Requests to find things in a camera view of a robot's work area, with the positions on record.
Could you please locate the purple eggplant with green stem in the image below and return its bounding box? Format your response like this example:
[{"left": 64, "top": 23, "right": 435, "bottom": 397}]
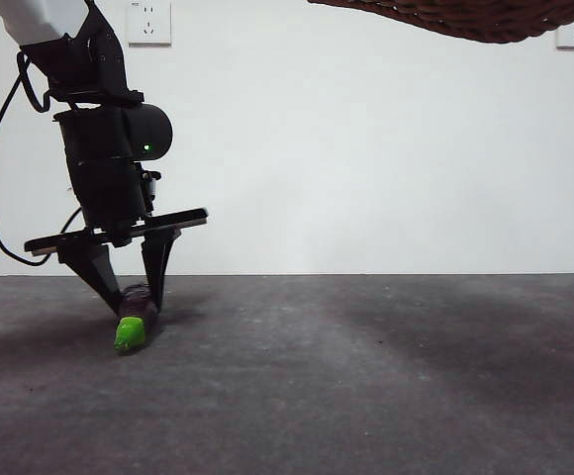
[{"left": 113, "top": 282, "right": 162, "bottom": 356}]

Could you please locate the brown wicker basket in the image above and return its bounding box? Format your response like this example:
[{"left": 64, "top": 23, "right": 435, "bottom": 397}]
[{"left": 306, "top": 0, "right": 574, "bottom": 45}]

